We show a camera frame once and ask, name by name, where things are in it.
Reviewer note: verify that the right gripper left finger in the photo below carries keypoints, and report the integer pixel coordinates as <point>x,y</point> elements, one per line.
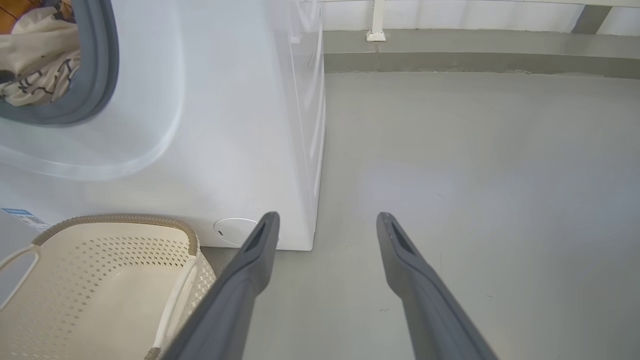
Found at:
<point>235,290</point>

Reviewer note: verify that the round white filter cover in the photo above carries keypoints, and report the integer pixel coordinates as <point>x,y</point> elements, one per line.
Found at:
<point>230,232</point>

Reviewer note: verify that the cream perforated plastic laundry basket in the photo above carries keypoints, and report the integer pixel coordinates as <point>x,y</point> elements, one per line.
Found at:
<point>100,300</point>

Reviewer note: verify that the blue energy label sticker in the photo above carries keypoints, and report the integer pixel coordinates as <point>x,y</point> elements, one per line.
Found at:
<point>22,217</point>

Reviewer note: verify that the cream garment with black print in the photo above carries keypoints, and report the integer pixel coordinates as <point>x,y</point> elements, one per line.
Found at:
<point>35,55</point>

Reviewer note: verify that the grey metal post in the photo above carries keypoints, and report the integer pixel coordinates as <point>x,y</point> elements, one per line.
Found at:
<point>592,20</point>

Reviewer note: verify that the white metal railing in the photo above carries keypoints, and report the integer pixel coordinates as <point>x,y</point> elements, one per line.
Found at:
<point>376,20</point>

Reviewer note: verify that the white front-load washing machine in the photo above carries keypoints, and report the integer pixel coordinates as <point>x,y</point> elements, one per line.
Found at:
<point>225,150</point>

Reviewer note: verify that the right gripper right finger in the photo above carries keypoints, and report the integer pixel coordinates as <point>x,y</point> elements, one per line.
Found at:
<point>425,300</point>

